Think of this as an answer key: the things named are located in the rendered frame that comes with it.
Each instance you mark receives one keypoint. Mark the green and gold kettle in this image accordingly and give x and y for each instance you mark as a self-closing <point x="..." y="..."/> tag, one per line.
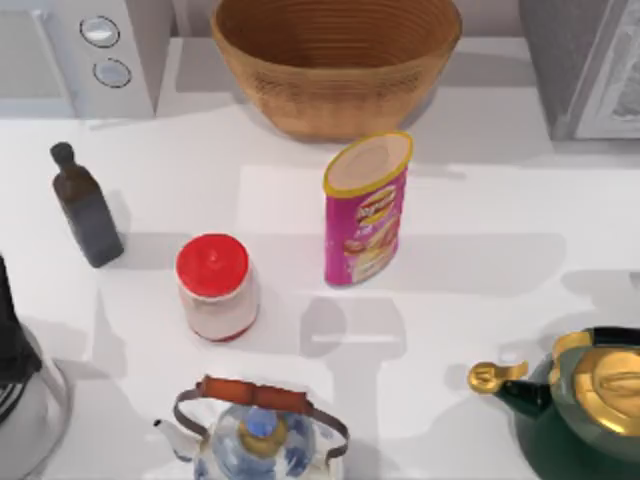
<point x="575" y="400"/>

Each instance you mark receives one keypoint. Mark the woven brown basket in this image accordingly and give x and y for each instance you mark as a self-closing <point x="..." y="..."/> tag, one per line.
<point x="335" y="75"/>

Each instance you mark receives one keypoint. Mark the round microwave knob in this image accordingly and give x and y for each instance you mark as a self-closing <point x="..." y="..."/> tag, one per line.
<point x="112" y="72"/>
<point x="99" y="31"/>

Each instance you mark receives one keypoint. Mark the white jar with red lid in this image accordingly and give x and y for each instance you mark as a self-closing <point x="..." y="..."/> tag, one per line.
<point x="217" y="290"/>

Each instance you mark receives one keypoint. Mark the pale microwave oven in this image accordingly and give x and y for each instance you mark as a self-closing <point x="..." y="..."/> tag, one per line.
<point x="55" y="60"/>

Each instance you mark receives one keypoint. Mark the pink and yellow can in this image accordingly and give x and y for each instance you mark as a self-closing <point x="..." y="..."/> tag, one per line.
<point x="365" y="220"/>

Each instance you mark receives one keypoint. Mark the dark glass bottle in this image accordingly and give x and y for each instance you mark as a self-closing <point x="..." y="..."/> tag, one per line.
<point x="87" y="210"/>

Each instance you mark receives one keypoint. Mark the blue and white teapot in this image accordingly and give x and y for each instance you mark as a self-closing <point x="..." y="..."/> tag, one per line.
<point x="255" y="440"/>

